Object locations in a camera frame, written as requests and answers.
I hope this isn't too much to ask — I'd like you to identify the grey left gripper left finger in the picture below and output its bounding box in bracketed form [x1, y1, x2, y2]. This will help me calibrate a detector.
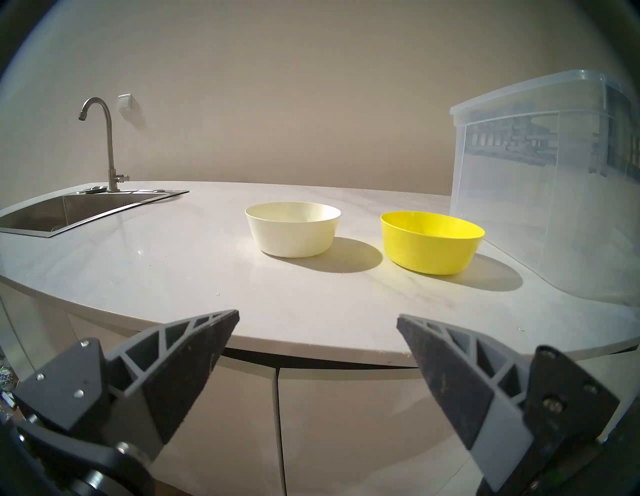
[11, 309, 241, 446]

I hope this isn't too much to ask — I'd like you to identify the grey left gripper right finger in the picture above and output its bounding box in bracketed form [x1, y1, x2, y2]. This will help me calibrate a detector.
[396, 314, 622, 494]

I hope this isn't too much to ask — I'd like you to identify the yellow plastic bowl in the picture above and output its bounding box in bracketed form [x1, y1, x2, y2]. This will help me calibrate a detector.
[380, 210, 487, 276]

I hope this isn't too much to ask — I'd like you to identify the cream plastic bowl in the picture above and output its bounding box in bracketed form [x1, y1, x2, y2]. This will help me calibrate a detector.
[244, 201, 343, 259]

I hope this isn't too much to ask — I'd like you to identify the white counter cabinet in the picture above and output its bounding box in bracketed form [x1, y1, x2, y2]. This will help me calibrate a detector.
[0, 277, 640, 496]

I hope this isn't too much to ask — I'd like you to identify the clear plastic storage bin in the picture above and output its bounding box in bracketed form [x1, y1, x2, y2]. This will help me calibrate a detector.
[448, 69, 640, 308]

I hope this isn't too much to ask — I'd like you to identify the stainless steel sink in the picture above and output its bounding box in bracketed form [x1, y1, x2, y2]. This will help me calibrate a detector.
[0, 188, 191, 239]

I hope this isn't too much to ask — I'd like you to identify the steel gooseneck faucet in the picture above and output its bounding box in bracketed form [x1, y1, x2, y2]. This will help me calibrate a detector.
[78, 97, 131, 194]

